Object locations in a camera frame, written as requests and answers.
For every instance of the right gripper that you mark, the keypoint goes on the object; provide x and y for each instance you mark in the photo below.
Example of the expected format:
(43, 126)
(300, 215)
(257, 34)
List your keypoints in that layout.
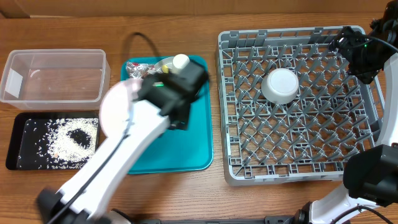
(366, 73)

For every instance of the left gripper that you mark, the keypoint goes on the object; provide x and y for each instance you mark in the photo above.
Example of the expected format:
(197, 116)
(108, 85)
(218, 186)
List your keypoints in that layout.
(181, 124)

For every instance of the pink plate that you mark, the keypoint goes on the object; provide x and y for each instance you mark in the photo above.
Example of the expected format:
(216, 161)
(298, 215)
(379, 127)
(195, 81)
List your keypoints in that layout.
(116, 105)

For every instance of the grey bowl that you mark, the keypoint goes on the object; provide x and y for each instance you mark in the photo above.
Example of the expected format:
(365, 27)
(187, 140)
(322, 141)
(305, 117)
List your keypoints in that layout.
(280, 86)

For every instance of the rice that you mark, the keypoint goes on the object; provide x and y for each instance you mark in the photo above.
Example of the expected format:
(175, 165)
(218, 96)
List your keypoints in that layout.
(65, 143)

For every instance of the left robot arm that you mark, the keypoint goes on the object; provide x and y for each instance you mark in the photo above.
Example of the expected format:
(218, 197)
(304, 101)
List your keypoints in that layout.
(85, 197)

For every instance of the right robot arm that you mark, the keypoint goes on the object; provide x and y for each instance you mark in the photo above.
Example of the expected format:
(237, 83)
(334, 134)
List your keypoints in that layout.
(370, 177)

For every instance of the grey dishwasher rack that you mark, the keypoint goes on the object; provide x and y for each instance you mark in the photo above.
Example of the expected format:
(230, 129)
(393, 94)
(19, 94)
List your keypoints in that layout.
(333, 117)

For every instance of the black waste tray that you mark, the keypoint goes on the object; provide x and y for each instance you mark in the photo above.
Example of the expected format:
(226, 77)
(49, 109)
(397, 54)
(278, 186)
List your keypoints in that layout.
(18, 127)

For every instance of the yellow plastic spoon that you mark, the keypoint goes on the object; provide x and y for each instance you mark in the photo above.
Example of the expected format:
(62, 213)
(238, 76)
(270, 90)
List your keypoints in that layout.
(165, 69)

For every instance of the grey-green plate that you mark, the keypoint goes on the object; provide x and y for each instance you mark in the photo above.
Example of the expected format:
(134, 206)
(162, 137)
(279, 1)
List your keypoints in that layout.
(168, 61)

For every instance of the white paper cup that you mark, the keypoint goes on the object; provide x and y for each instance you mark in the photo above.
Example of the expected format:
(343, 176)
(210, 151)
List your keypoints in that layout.
(179, 62)

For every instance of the crumpled foil wrapper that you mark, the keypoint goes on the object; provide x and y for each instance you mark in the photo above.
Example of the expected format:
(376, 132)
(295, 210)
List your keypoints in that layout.
(139, 70)

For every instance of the teal serving tray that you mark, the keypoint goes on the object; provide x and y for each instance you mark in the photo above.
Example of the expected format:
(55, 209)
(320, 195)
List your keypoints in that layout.
(182, 150)

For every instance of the clear plastic bin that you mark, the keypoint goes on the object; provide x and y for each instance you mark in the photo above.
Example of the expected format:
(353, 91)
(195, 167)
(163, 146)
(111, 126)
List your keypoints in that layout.
(55, 79)

